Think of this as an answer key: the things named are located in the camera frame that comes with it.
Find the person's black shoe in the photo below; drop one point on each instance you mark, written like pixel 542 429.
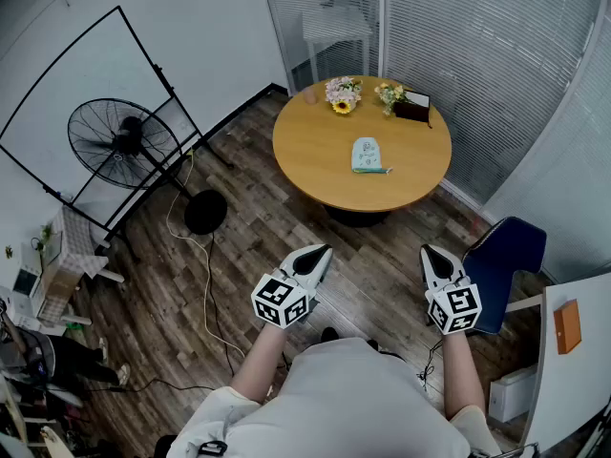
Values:
pixel 329 334

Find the oval light wood table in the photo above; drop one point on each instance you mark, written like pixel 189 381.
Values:
pixel 55 442

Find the person's left forearm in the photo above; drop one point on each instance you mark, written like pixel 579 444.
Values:
pixel 258 365

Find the blue chair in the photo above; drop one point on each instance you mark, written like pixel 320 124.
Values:
pixel 506 256

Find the light blue patterned cloth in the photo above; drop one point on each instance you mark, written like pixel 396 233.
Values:
pixel 365 153

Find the small green potted plant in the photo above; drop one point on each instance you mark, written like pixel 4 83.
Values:
pixel 45 234

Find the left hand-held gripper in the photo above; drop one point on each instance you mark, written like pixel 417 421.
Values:
pixel 279 303

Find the black standing fan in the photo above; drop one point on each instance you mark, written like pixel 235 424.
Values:
pixel 129 134

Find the black table pedestal base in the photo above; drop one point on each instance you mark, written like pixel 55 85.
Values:
pixel 355 217

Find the small pinkish cup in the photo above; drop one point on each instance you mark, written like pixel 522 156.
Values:
pixel 309 95

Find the black office chair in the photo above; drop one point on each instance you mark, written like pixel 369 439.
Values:
pixel 164 446

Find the person in white shirt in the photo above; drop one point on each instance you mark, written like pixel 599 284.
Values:
pixel 343 399

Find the white box on floor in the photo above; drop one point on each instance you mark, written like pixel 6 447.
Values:
pixel 513 394

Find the person's right forearm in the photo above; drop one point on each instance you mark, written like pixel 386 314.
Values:
pixel 460 375

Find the pink flower bouquet with sunflower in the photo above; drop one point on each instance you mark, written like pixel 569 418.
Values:
pixel 342 94

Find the black framed whiteboard stand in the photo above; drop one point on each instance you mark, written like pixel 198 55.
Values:
pixel 95 79

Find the checkered cloth covered stand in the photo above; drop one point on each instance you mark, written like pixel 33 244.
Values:
pixel 74 241

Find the white desk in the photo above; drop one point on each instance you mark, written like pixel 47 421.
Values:
pixel 573 389

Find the yellow flower bouquet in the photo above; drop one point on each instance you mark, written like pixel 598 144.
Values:
pixel 390 96

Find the white microwave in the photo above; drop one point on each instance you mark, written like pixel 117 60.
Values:
pixel 26 282

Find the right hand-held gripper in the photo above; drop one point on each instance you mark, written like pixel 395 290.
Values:
pixel 453 308

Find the dark brown box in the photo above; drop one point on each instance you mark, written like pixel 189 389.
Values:
pixel 411 111

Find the orange box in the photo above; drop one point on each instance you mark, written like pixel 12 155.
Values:
pixel 567 326

